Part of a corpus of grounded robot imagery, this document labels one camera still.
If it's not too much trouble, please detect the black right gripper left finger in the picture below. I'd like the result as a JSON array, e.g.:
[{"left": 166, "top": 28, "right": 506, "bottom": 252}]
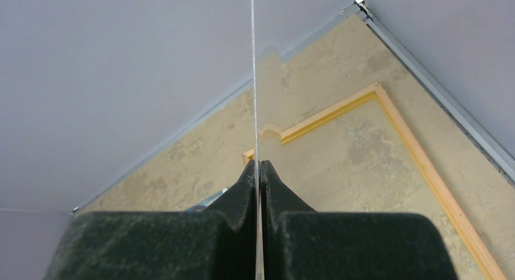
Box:
[{"left": 44, "top": 161, "right": 257, "bottom": 279}]

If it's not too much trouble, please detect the yellow wooden picture frame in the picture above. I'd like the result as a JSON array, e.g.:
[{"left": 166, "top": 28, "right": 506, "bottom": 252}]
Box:
[{"left": 257, "top": 83, "right": 506, "bottom": 279}]

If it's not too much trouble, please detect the building and sky photo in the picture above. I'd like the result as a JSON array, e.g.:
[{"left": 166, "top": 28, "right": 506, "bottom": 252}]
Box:
[{"left": 186, "top": 188, "right": 228, "bottom": 212}]

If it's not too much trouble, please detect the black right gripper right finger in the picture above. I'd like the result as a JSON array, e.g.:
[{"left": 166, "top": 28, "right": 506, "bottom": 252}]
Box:
[{"left": 259, "top": 160, "right": 458, "bottom": 279}]

